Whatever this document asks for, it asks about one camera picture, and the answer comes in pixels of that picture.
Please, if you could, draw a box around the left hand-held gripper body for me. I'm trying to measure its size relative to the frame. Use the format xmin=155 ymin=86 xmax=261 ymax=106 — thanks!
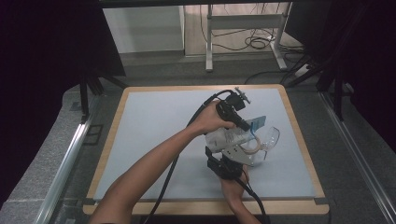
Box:
xmin=216 ymin=87 xmax=251 ymax=125

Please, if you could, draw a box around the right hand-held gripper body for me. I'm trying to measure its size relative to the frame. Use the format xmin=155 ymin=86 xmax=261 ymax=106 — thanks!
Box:
xmin=214 ymin=145 xmax=254 ymax=181

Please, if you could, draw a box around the blue and white salt bag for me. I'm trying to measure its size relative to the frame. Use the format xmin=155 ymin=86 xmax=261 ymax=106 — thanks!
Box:
xmin=205 ymin=115 xmax=267 ymax=154

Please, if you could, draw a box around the glass pitcher with beige rim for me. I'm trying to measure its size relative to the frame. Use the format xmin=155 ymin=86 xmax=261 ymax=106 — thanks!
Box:
xmin=237 ymin=125 xmax=281 ymax=166

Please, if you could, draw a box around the person's right hand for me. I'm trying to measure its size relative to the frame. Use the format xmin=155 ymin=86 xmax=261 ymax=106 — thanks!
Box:
xmin=219 ymin=163 xmax=250 ymax=203

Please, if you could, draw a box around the person's left hand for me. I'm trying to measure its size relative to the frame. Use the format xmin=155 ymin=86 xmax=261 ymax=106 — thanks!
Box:
xmin=189 ymin=100 xmax=237 ymax=137

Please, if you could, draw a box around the light grey table mat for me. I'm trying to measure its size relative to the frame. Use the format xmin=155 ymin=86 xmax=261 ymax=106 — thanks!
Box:
xmin=92 ymin=88 xmax=316 ymax=202

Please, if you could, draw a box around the white power strip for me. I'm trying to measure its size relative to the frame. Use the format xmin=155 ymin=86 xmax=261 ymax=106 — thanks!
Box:
xmin=293 ymin=63 xmax=311 ymax=78

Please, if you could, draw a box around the black metal stand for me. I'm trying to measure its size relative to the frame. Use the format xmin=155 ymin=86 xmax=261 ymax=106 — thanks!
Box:
xmin=284 ymin=6 xmax=354 ymax=122

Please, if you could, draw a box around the white cabinet panel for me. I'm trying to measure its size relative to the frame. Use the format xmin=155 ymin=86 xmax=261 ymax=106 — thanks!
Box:
xmin=102 ymin=5 xmax=185 ymax=54

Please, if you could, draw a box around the black tripod stand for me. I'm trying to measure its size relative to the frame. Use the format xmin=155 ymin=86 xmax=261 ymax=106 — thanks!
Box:
xmin=78 ymin=69 xmax=127 ymax=124

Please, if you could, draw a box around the black curtain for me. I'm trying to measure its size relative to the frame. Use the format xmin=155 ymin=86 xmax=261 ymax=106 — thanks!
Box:
xmin=0 ymin=0 xmax=125 ymax=206
xmin=311 ymin=0 xmax=396 ymax=153

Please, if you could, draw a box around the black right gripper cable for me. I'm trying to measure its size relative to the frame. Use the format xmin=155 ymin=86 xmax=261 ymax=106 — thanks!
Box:
xmin=233 ymin=175 xmax=269 ymax=224

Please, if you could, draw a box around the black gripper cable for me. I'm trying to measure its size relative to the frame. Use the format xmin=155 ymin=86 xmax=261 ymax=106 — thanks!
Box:
xmin=144 ymin=89 xmax=234 ymax=224
xmin=233 ymin=175 xmax=269 ymax=224

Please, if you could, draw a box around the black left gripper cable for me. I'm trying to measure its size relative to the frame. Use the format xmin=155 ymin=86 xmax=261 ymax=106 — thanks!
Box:
xmin=144 ymin=89 xmax=234 ymax=224

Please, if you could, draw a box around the tangle of black floor cables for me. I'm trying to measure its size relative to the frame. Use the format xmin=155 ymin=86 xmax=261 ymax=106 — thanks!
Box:
xmin=199 ymin=3 xmax=307 ymax=63

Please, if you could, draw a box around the white metal desk frame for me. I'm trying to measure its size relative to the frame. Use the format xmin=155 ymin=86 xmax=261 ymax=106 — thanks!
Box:
xmin=205 ymin=2 xmax=292 ymax=73

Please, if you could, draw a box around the aluminium rail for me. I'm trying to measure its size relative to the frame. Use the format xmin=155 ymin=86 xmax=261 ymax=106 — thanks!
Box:
xmin=34 ymin=120 xmax=94 ymax=224
xmin=320 ymin=91 xmax=396 ymax=223

